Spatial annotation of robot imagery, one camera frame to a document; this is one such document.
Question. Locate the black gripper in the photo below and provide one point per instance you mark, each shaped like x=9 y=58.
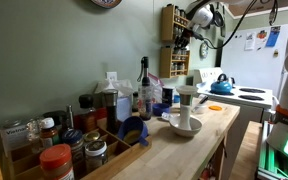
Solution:
x=184 y=38

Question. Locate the upper wooden spice rack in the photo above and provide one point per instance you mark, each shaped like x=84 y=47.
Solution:
x=173 y=22

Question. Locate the wooden spice rack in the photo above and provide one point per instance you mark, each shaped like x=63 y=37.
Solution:
x=173 y=22
x=174 y=63

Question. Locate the lower wooden spice rack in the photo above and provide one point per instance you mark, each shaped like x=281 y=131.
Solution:
x=174 y=63

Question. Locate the white lid spice jar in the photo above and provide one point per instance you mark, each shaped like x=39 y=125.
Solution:
x=95 y=154

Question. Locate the orange lid spice jar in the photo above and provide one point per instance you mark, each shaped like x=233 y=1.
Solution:
x=56 y=163

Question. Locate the wooden spice tray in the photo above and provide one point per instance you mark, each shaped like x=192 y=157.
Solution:
x=23 y=164

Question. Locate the blue tea kettle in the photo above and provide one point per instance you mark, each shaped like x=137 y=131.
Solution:
x=221 y=85

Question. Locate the dark bottle with pourer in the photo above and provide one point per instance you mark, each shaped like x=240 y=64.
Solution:
x=144 y=91

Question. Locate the blue small bowl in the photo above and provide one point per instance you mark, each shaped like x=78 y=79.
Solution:
x=159 y=108

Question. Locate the white refrigerator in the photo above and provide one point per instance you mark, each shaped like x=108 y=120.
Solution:
x=255 y=57

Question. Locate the white funnel stand in bowl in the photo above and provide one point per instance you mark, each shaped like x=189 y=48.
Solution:
x=184 y=124

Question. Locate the black pepper grinder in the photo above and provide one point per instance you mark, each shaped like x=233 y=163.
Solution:
x=110 y=96

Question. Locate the white stove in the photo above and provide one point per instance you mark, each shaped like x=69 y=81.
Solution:
x=255 y=105

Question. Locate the wooden butcher block cart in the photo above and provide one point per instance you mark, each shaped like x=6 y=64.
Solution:
x=170 y=156

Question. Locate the blue measuring cup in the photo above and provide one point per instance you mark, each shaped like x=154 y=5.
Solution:
x=133 y=130

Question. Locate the wall clock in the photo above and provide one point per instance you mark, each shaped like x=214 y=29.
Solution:
x=203 y=50

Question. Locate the white wall light switch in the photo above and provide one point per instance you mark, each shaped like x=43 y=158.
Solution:
x=111 y=76

